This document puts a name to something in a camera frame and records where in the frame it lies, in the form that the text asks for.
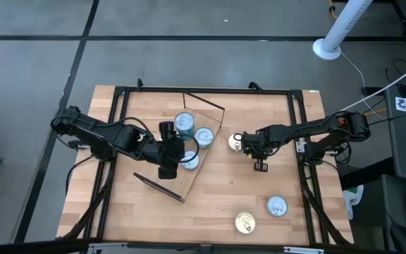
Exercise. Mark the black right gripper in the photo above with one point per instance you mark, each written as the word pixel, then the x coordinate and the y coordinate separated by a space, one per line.
pixel 259 141

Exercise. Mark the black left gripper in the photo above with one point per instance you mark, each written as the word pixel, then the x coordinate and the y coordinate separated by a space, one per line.
pixel 170 155

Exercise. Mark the teal label tuna can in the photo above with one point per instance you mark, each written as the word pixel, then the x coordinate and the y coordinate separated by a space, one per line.
pixel 184 122

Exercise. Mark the blue red label salmon can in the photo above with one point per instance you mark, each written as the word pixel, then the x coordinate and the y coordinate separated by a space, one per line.
pixel 234 142
pixel 245 222

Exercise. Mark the green label fish can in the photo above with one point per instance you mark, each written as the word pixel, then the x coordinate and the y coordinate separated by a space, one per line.
pixel 203 137

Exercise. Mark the red label albacore tuna can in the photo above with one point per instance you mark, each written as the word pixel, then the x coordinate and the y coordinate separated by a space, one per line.
pixel 191 161
pixel 276 205

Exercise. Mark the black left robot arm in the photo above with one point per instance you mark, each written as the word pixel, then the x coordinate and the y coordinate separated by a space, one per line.
pixel 118 135

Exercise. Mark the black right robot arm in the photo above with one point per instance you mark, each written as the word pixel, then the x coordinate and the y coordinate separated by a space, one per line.
pixel 315 125

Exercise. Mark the white tower fan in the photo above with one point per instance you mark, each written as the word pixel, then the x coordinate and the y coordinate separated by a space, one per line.
pixel 326 49

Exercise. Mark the black power strip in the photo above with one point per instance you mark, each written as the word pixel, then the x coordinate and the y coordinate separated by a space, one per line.
pixel 372 91

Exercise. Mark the black computer mouse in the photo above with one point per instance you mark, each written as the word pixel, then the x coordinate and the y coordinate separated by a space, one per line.
pixel 402 240

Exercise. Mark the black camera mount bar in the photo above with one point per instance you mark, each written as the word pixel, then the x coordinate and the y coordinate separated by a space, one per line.
pixel 30 246

